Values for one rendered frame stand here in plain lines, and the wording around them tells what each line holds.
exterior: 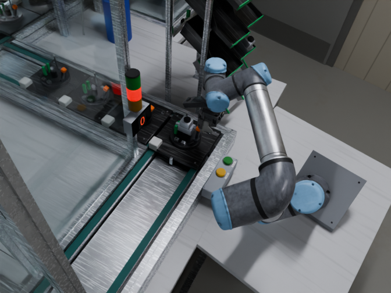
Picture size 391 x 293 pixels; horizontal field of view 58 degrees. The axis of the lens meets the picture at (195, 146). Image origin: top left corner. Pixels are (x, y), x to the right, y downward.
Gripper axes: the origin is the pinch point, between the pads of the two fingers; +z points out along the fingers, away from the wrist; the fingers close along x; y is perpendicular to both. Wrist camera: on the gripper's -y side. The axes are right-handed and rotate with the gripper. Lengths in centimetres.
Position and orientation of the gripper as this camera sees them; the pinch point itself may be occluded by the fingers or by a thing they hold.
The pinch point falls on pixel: (202, 129)
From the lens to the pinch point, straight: 146.8
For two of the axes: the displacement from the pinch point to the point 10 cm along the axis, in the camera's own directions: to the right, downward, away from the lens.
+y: 8.8, 4.0, -2.5
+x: 4.7, -6.6, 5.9
